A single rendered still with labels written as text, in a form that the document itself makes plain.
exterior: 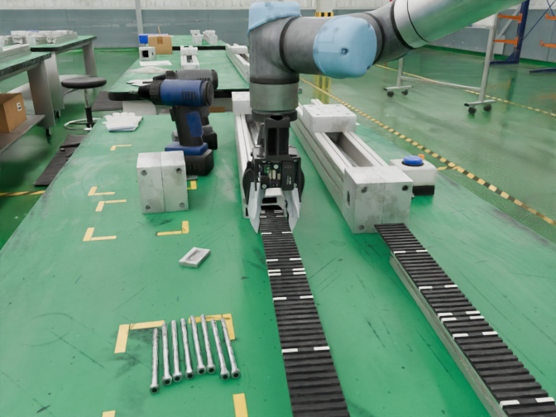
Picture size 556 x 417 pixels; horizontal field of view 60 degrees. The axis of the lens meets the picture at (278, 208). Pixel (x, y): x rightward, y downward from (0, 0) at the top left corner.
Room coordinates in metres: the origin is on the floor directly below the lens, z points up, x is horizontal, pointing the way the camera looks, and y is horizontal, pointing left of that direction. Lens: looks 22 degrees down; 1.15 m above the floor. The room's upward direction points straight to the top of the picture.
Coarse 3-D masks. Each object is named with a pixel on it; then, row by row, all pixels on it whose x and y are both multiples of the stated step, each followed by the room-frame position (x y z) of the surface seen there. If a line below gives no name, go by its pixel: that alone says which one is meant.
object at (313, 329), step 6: (312, 324) 0.46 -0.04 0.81; (318, 324) 0.46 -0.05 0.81; (282, 330) 0.45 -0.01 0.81; (288, 330) 0.45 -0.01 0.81; (294, 330) 0.46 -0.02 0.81; (300, 330) 0.46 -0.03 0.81; (306, 330) 0.45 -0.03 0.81; (312, 330) 0.45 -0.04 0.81; (318, 330) 0.45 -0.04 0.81; (282, 336) 0.44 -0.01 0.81; (288, 336) 0.44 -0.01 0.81; (294, 336) 0.44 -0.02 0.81; (300, 336) 0.44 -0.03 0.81
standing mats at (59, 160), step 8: (104, 96) 6.96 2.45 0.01; (96, 104) 6.30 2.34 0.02; (104, 104) 6.31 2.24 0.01; (112, 104) 6.31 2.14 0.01; (120, 104) 6.31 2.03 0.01; (72, 136) 4.59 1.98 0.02; (80, 136) 4.61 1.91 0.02; (64, 144) 4.32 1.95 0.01; (56, 152) 4.06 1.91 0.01; (64, 152) 4.03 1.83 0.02; (56, 160) 3.81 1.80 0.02; (64, 160) 3.81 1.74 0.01; (48, 168) 3.59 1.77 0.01; (56, 168) 3.59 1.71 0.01; (40, 176) 3.41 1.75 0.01; (48, 176) 3.38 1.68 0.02; (32, 184) 3.21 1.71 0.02; (40, 184) 3.21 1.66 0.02; (48, 184) 3.22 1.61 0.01
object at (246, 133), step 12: (240, 120) 1.33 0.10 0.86; (240, 132) 1.18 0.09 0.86; (252, 132) 1.30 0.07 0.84; (240, 144) 1.07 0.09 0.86; (252, 144) 1.23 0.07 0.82; (240, 156) 0.98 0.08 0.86; (240, 168) 0.97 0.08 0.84; (240, 180) 1.01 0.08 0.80; (276, 192) 0.87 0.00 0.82; (264, 204) 0.85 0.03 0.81; (276, 204) 0.85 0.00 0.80
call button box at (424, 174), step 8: (392, 160) 1.03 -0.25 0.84; (400, 160) 1.03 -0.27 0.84; (424, 160) 1.04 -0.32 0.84; (400, 168) 0.97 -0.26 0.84; (408, 168) 0.97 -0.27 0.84; (416, 168) 0.97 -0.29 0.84; (424, 168) 0.97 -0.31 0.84; (432, 168) 0.97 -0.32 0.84; (408, 176) 0.96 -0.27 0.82; (416, 176) 0.97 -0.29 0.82; (424, 176) 0.97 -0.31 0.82; (432, 176) 0.97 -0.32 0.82; (416, 184) 0.97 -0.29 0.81; (424, 184) 0.97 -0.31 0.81; (432, 184) 0.97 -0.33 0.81; (416, 192) 0.97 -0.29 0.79; (424, 192) 0.97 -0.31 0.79; (432, 192) 0.97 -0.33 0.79
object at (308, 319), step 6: (276, 318) 0.48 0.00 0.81; (282, 318) 0.48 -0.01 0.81; (288, 318) 0.48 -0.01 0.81; (294, 318) 0.48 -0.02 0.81; (300, 318) 0.48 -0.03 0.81; (306, 318) 0.48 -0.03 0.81; (312, 318) 0.48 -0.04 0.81; (318, 318) 0.48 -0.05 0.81; (282, 324) 0.46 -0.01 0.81; (288, 324) 0.46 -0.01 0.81; (294, 324) 0.47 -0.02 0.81; (300, 324) 0.47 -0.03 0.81; (306, 324) 0.47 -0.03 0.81
